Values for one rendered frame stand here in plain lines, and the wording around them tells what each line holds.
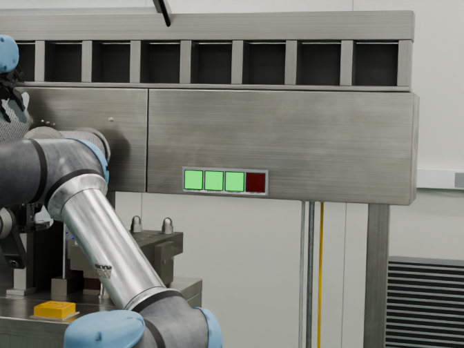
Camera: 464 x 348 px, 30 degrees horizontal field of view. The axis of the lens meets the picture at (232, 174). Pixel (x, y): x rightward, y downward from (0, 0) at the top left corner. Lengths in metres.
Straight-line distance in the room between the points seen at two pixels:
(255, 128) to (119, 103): 0.41
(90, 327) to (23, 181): 0.35
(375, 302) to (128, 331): 1.38
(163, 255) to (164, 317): 0.95
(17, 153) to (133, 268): 0.29
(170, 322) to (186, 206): 3.60
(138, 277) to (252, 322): 3.51
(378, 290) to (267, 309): 2.39
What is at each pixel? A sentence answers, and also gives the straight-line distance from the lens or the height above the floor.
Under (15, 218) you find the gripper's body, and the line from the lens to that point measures 2.02.
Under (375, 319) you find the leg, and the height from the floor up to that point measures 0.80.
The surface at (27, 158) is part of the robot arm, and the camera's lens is 1.53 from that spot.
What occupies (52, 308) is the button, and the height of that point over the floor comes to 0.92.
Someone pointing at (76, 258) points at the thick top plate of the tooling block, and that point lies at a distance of 2.20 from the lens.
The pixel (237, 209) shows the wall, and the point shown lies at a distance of 4.84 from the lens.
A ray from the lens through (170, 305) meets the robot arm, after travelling 1.37.
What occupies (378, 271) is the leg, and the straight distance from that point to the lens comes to 2.53.
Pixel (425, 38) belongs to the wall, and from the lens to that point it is 4.69.
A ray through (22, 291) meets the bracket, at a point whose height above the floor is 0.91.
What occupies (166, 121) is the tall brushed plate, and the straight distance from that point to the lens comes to 2.47.
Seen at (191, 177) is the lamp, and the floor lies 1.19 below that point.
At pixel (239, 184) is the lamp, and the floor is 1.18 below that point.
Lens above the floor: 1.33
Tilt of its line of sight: 3 degrees down
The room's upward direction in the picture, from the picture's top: 2 degrees clockwise
